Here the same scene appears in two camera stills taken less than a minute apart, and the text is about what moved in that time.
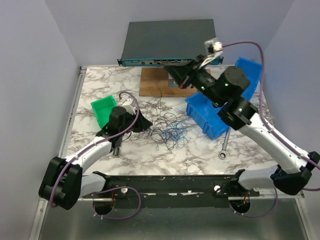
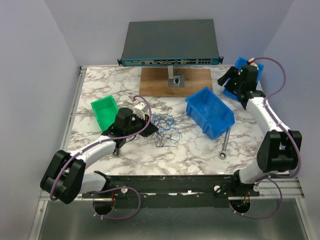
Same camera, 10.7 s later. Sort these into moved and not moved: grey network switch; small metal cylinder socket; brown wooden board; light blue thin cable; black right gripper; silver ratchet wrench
Moved: light blue thin cable; black right gripper
Not moved: brown wooden board; silver ratchet wrench; small metal cylinder socket; grey network switch
